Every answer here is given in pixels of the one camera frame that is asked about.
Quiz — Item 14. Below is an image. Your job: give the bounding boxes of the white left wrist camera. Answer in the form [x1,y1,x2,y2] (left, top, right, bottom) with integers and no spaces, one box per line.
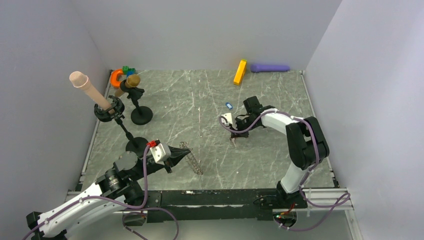
[146,140,172,163]

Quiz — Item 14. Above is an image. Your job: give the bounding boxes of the gold microphone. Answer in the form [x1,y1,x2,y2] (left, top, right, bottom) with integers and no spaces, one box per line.
[114,74,141,98]

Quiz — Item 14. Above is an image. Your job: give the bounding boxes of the black short microphone stand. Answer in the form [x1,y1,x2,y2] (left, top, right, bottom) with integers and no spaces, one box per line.
[123,87,153,126]

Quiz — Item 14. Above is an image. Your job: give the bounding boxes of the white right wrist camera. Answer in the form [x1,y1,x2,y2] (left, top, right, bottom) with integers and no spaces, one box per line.
[220,113,233,127]

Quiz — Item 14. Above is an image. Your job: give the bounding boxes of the purple cylinder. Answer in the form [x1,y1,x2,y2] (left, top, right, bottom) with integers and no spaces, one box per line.
[250,63,291,73]

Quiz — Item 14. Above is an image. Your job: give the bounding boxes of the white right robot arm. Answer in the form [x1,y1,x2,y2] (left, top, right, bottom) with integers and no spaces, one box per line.
[220,96,330,208]

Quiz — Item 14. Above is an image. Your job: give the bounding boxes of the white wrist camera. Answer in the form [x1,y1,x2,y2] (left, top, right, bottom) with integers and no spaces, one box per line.
[220,113,233,127]
[146,140,172,163]

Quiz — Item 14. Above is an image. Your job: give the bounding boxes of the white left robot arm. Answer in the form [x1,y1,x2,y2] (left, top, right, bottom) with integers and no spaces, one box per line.
[24,141,191,240]

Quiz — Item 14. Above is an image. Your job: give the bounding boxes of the red tag key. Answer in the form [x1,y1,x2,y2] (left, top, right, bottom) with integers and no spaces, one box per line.
[230,138,237,148]

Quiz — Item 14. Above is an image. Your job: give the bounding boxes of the metal disc with keyrings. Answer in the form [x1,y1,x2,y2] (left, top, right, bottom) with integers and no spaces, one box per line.
[179,141,204,176]

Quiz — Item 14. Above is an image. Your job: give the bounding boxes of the black round stand base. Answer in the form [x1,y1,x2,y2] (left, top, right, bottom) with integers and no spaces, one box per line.
[125,137,148,156]

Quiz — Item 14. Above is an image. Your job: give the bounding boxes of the orange horseshoe toy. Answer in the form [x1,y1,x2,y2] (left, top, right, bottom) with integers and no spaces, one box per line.
[109,69,124,88]

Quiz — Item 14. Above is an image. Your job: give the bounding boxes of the yellow block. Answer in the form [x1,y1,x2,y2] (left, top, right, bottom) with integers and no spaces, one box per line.
[233,59,247,86]

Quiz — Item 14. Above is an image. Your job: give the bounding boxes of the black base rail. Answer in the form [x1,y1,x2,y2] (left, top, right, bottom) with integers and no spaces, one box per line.
[145,188,308,223]

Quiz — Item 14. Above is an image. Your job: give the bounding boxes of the blue tag key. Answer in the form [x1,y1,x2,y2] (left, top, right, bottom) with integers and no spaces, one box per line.
[225,102,233,110]

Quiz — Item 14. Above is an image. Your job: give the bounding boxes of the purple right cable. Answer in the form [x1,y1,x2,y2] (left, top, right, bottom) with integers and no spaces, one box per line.
[218,110,352,233]

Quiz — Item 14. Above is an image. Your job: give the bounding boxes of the green blue toy bricks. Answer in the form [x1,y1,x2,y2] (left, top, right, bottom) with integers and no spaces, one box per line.
[121,65,136,77]

